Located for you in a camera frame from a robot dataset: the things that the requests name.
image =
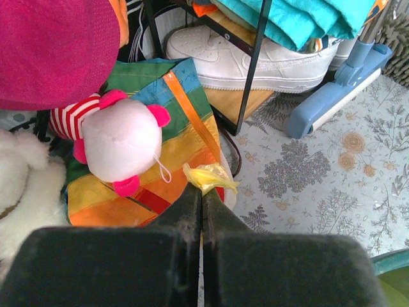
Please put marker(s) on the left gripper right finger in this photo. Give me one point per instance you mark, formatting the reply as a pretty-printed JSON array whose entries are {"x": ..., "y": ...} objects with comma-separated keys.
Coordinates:
[{"x": 244, "y": 268}]

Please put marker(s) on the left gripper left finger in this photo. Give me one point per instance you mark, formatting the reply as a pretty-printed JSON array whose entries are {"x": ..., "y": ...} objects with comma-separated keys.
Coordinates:
[{"x": 154, "y": 265}]

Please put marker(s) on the yellow trash bag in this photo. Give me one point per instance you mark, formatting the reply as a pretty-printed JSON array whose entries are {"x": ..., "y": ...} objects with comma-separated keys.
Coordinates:
[{"x": 209, "y": 176}]

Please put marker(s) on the teal trash bin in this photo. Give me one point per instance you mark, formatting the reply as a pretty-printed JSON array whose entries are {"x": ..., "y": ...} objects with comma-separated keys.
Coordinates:
[{"x": 390, "y": 261}]

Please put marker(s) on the magenta fabric bag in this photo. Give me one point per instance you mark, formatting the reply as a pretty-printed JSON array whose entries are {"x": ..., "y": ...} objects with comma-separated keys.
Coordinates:
[{"x": 55, "y": 53}]

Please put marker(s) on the rainbow striped cloth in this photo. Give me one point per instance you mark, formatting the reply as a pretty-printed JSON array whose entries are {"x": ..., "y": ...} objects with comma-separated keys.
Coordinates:
[{"x": 191, "y": 137}]

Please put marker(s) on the white pink plush doll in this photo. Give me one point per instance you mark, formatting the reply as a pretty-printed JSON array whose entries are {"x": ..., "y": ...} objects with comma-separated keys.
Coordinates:
[{"x": 118, "y": 138}]

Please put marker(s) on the cream plush bear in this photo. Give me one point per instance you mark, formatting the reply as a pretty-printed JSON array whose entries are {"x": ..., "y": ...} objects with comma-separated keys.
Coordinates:
[{"x": 31, "y": 184}]

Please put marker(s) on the black metal shelf rack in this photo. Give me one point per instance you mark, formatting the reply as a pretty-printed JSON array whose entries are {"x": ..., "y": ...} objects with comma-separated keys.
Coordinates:
[{"x": 224, "y": 53}]

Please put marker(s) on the blue floor sweeper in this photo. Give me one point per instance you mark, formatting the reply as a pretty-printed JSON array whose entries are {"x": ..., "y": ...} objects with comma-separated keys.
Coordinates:
[{"x": 363, "y": 65}]

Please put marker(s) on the teal folded cloth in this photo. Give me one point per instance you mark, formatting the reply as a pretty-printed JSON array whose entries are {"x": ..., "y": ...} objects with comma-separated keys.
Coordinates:
[{"x": 292, "y": 24}]

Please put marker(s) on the orange plush toy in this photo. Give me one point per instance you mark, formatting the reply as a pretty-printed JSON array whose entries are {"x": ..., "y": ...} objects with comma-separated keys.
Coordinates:
[{"x": 121, "y": 11}]

